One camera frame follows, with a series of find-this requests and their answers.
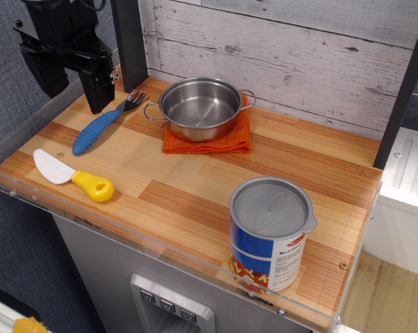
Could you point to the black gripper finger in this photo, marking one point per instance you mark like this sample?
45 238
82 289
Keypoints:
51 76
99 90

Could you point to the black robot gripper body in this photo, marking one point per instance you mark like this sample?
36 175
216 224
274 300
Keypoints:
66 30

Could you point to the toy soup can grey lid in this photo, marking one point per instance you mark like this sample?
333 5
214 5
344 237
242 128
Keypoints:
270 219

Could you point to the small steel pot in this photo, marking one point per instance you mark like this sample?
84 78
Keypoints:
202 109

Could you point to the orange knitted cloth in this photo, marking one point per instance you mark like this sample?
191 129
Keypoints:
236 141

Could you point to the clear acrylic table guard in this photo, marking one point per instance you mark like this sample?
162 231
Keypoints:
176 205

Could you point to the grey toy fridge cabinet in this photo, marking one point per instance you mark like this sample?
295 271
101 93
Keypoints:
106 265

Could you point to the silver dispenser panel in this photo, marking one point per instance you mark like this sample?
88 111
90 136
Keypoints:
162 309

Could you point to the yellow tape piece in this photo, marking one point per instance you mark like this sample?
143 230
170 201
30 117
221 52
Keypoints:
29 325

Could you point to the white toy appliance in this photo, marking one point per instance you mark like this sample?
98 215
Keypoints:
392 230

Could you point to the dark vertical post left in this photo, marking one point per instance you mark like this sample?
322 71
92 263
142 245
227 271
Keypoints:
130 42

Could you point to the dark vertical post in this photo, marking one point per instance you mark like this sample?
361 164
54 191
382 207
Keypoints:
398 111
130 42

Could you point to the blue handled toy fork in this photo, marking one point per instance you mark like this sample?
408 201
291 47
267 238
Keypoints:
90 134

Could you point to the yellow handled toy knife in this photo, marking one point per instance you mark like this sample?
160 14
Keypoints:
97 188

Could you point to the dark vertical post right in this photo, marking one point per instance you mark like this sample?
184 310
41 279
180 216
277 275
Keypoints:
398 111

